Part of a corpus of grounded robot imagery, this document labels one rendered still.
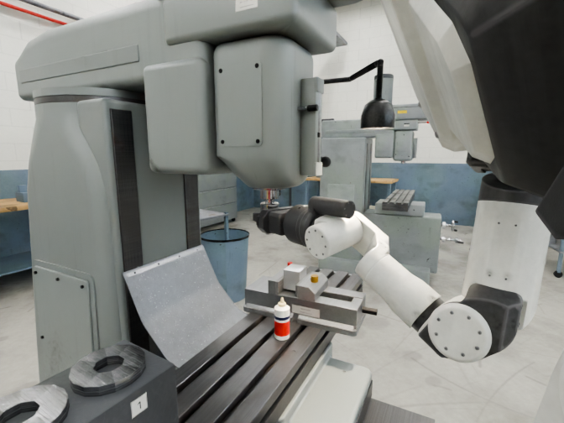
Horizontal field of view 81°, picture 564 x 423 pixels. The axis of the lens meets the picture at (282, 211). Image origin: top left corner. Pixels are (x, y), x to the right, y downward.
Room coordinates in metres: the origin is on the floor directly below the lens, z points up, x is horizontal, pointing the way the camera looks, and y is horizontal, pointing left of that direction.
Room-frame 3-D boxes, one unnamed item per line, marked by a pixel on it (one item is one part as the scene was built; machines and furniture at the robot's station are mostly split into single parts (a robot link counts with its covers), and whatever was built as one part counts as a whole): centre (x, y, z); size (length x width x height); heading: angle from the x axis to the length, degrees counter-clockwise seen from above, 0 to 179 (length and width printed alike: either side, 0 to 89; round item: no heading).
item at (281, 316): (0.79, 0.00, 0.97); 0.04 x 0.04 x 0.11
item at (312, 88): (0.76, -0.07, 1.44); 0.04 x 0.04 x 0.21; 62
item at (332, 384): (0.81, 0.03, 0.77); 0.50 x 0.35 x 0.12; 62
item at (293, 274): (0.94, -0.04, 1.02); 0.06 x 0.05 x 0.06; 155
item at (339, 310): (0.93, -0.07, 0.97); 0.35 x 0.15 x 0.11; 65
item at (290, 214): (0.74, -0.03, 1.23); 0.13 x 0.12 x 0.10; 128
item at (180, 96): (0.90, 0.20, 1.47); 0.24 x 0.19 x 0.26; 152
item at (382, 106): (0.73, -0.21, 1.47); 0.07 x 0.07 x 0.06
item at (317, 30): (0.83, 0.07, 1.68); 0.34 x 0.24 x 0.10; 62
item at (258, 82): (0.81, 0.03, 1.47); 0.21 x 0.19 x 0.32; 152
